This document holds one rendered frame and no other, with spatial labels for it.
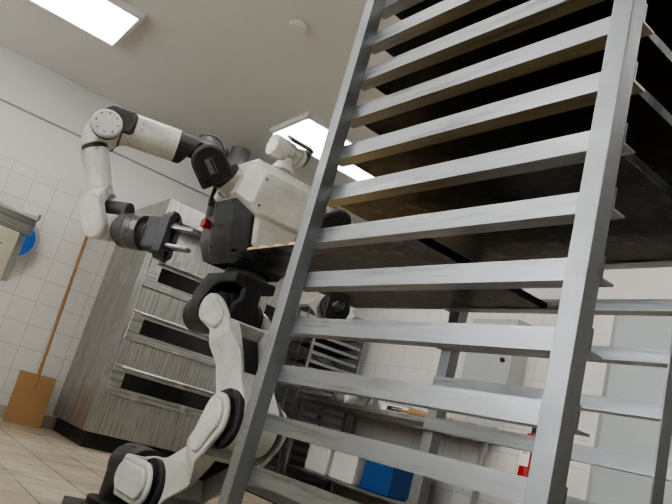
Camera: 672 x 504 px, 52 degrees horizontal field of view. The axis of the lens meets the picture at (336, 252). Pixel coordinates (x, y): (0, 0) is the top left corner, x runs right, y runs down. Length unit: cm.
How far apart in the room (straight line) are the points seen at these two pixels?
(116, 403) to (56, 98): 285
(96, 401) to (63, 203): 194
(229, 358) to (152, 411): 407
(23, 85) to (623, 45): 617
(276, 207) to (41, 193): 487
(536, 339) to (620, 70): 35
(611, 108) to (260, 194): 115
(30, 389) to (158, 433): 116
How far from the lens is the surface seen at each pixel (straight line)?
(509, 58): 115
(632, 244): 126
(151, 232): 171
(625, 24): 100
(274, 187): 190
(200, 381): 595
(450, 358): 156
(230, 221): 190
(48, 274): 657
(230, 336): 176
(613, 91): 94
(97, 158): 184
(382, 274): 112
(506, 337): 91
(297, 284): 128
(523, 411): 87
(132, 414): 577
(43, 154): 669
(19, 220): 216
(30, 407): 630
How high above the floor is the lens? 50
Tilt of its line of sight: 15 degrees up
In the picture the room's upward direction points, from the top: 16 degrees clockwise
